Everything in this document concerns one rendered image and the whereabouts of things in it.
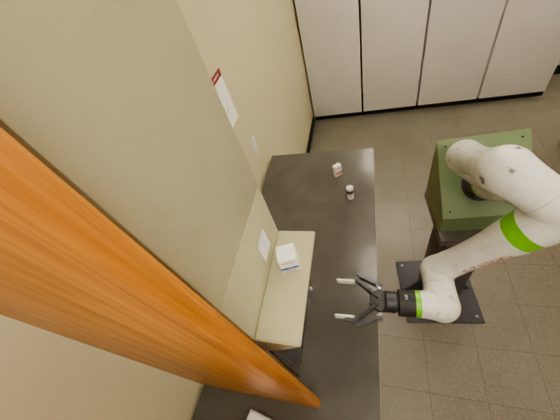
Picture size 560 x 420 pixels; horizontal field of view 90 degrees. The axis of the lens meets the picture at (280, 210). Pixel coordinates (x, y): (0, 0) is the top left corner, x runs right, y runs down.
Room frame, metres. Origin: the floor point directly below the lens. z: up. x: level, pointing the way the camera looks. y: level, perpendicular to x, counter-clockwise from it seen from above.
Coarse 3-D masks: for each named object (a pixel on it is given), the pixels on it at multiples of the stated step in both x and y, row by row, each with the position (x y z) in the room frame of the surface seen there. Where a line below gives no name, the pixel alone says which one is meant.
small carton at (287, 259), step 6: (282, 246) 0.43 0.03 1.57; (288, 246) 0.42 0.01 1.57; (276, 252) 0.42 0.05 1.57; (282, 252) 0.41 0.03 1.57; (288, 252) 0.40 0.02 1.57; (294, 252) 0.40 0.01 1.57; (282, 258) 0.39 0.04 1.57; (288, 258) 0.39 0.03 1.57; (294, 258) 0.38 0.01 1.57; (282, 264) 0.39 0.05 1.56; (288, 264) 0.38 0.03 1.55; (294, 264) 0.38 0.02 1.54; (282, 270) 0.39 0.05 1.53; (288, 270) 0.39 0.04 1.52; (294, 270) 0.38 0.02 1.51
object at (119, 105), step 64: (0, 0) 0.31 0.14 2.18; (64, 0) 0.36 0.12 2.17; (128, 0) 0.44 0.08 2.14; (0, 64) 0.28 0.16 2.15; (64, 64) 0.32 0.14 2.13; (128, 64) 0.39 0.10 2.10; (192, 64) 0.50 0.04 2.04; (64, 128) 0.28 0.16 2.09; (128, 128) 0.33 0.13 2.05; (192, 128) 0.43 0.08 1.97; (128, 192) 0.28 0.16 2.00; (192, 192) 0.36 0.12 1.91; (192, 256) 0.28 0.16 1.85
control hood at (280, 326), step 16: (288, 240) 0.48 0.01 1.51; (304, 240) 0.46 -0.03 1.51; (272, 256) 0.45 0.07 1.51; (304, 256) 0.41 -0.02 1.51; (272, 272) 0.40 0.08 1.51; (288, 272) 0.38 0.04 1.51; (304, 272) 0.37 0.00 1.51; (272, 288) 0.36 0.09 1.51; (288, 288) 0.34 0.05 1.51; (304, 288) 0.32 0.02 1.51; (272, 304) 0.32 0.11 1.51; (288, 304) 0.30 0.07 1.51; (304, 304) 0.29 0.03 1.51; (272, 320) 0.28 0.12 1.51; (288, 320) 0.26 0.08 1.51; (256, 336) 0.26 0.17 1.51; (272, 336) 0.24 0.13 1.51; (288, 336) 0.23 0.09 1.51
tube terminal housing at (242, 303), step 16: (256, 192) 0.51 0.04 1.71; (256, 208) 0.48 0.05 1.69; (256, 224) 0.46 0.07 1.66; (272, 224) 0.52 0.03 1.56; (256, 240) 0.43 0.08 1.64; (272, 240) 0.49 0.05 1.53; (240, 256) 0.36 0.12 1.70; (256, 256) 0.40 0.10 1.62; (240, 272) 0.33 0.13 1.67; (256, 272) 0.37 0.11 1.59; (240, 288) 0.31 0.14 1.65; (256, 288) 0.34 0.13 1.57; (224, 304) 0.26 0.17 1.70; (240, 304) 0.29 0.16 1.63; (256, 304) 0.32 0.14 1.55; (240, 320) 0.26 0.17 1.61; (256, 320) 0.29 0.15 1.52
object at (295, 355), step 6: (306, 306) 0.47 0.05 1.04; (306, 312) 0.45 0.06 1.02; (306, 318) 0.44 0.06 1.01; (306, 324) 0.42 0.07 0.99; (294, 348) 0.31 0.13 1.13; (300, 348) 0.33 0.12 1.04; (288, 354) 0.28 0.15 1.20; (294, 354) 0.29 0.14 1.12; (300, 354) 0.31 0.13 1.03; (294, 360) 0.28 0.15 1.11; (300, 360) 0.29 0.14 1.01; (300, 366) 0.28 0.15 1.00
